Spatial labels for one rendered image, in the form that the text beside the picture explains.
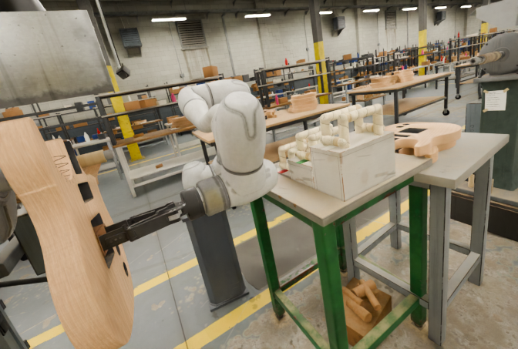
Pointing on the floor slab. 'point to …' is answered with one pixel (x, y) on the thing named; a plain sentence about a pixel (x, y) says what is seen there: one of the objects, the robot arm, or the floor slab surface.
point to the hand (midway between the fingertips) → (105, 237)
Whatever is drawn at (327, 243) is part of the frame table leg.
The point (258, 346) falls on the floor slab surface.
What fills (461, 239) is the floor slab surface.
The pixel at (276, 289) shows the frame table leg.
